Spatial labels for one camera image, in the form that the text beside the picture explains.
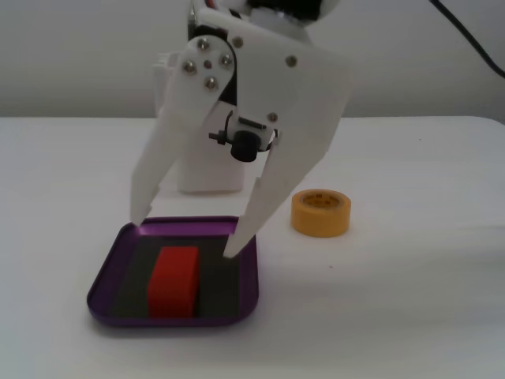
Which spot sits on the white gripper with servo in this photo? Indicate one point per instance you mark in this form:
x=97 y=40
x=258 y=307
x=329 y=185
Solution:
x=289 y=84

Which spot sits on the red cube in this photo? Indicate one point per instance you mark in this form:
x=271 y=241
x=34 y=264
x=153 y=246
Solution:
x=173 y=280

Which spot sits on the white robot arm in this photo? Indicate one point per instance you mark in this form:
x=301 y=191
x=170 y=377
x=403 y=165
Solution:
x=284 y=10

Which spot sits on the yellow tape roll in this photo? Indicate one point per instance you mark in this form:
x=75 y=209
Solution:
x=321 y=215

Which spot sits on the dark foam pad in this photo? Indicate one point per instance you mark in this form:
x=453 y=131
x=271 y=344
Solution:
x=219 y=284

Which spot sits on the purple metal tray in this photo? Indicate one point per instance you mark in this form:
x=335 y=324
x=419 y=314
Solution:
x=248 y=292

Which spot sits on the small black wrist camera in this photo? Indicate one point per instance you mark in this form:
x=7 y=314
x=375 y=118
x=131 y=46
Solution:
x=244 y=147

